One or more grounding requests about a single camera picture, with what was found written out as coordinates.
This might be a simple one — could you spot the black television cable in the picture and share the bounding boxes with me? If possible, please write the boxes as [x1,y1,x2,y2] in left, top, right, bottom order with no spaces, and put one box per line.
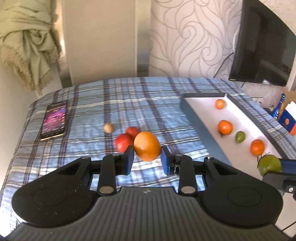
[213,49,234,78]

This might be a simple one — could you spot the dark box with white inside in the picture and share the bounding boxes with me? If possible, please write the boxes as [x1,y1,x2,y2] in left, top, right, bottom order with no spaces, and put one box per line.
[180,92,296,179]

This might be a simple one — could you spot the large green fruit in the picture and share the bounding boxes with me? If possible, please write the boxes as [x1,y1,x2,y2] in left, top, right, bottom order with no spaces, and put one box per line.
[257,154,282,176]

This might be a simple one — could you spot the blue bottle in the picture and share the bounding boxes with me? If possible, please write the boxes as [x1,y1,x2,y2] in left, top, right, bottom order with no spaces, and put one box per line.
[272,94,286,118]

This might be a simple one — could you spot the pale green fringed curtain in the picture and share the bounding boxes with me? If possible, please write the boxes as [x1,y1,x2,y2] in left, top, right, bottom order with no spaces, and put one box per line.
[0,0,62,95]

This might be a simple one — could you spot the black smartphone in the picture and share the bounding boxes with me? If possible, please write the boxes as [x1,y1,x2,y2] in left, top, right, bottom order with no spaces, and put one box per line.
[40,100,69,141]

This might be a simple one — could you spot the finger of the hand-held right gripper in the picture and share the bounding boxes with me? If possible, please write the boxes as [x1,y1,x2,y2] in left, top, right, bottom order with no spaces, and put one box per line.
[280,159,296,173]
[262,171,296,193]

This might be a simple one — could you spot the blue orange carton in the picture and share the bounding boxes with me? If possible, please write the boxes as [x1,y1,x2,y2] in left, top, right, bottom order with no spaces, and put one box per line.
[277,91,296,136]

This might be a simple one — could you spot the large orange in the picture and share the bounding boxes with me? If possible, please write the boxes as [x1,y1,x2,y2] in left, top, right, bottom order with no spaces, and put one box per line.
[134,131,161,162]

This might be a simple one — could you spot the black television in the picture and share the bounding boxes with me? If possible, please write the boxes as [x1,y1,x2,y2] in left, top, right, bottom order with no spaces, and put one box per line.
[229,0,296,87]

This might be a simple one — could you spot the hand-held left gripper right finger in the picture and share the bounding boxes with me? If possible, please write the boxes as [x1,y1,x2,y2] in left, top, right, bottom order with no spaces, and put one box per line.
[161,146,240,195]

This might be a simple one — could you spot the red apple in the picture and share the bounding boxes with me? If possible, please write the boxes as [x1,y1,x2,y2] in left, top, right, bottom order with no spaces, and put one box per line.
[126,126,140,138]
[115,133,135,153]

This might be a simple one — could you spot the blue plaid blanket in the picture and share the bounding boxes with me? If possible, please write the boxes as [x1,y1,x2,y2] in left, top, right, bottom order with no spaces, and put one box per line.
[0,76,296,239]

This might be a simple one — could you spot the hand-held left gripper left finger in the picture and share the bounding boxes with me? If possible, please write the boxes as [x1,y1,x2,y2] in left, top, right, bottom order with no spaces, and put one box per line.
[56,146,135,197]

